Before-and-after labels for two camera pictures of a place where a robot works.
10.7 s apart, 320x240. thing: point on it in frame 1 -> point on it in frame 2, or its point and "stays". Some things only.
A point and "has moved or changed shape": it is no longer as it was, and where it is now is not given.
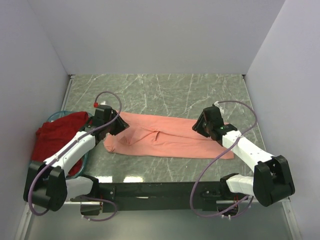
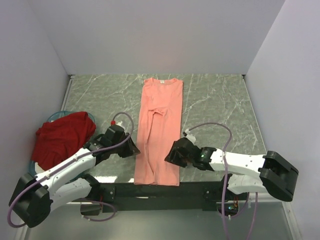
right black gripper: [197, 126] -> [173, 157]
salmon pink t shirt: [156, 134] has moved or changed shape
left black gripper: [121, 125] -> [131, 149]
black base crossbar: [121, 197] stays
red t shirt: [51, 134] stays
